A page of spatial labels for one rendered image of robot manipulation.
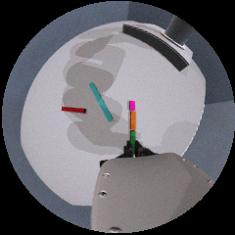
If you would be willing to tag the magenta block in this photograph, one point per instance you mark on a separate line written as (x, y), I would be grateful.
(132, 105)

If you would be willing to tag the orange rod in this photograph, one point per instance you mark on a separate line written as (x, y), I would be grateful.
(132, 120)

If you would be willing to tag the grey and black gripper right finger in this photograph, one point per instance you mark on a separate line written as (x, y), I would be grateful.
(139, 151)

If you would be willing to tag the red rod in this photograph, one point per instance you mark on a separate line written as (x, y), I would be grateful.
(77, 110)

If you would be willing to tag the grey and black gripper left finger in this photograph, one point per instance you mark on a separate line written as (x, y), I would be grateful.
(127, 152)

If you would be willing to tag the green rod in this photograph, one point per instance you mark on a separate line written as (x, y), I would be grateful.
(132, 139)

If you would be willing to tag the turquoise rod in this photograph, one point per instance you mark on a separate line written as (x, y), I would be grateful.
(101, 102)

